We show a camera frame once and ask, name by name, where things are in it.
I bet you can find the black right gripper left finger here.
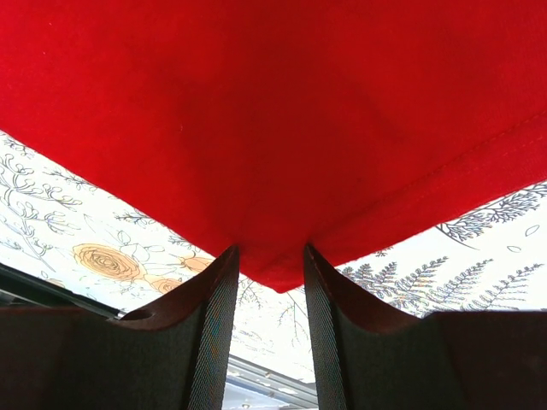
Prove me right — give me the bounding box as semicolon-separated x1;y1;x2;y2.
1;247;239;409

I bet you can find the red t shirt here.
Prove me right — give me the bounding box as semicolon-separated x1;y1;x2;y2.
1;1;546;292

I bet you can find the aluminium front rail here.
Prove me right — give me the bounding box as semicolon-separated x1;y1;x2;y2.
1;265;319;409

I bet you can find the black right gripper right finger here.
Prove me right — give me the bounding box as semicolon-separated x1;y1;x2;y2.
303;246;546;409

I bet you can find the floral patterned table mat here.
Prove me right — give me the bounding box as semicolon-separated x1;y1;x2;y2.
1;134;546;383

